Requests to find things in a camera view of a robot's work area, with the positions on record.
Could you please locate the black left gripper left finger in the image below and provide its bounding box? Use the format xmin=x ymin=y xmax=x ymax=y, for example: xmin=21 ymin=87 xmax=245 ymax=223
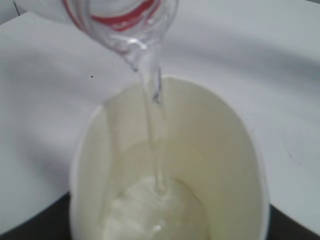
xmin=0 ymin=192 xmax=72 ymax=240

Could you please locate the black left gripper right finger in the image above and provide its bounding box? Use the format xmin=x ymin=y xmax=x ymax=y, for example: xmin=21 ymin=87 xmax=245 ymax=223
xmin=267 ymin=204 xmax=320 ymax=240

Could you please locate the white paper cup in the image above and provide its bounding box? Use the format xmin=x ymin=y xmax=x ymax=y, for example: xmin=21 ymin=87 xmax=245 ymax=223
xmin=69 ymin=76 xmax=270 ymax=240

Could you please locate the Nongfu Spring water bottle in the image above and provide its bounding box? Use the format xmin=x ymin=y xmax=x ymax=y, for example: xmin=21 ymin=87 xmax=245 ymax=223
xmin=15 ymin=0 xmax=179 ymax=71

